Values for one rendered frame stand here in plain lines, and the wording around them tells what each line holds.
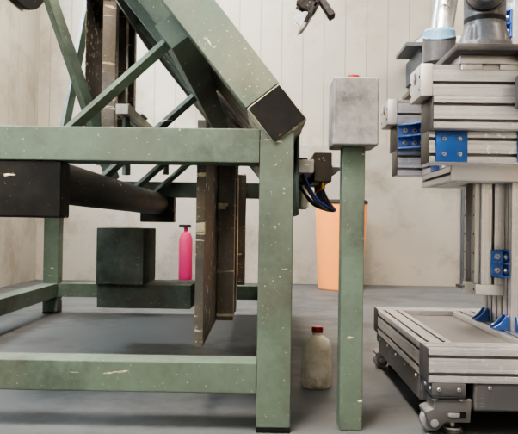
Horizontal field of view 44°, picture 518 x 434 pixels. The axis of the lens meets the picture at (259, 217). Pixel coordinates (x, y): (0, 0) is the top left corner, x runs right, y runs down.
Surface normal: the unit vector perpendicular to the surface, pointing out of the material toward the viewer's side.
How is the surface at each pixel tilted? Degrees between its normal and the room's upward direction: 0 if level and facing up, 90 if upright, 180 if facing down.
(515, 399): 90
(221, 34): 90
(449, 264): 90
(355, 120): 90
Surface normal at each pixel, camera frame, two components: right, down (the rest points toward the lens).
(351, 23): -0.02, -0.01
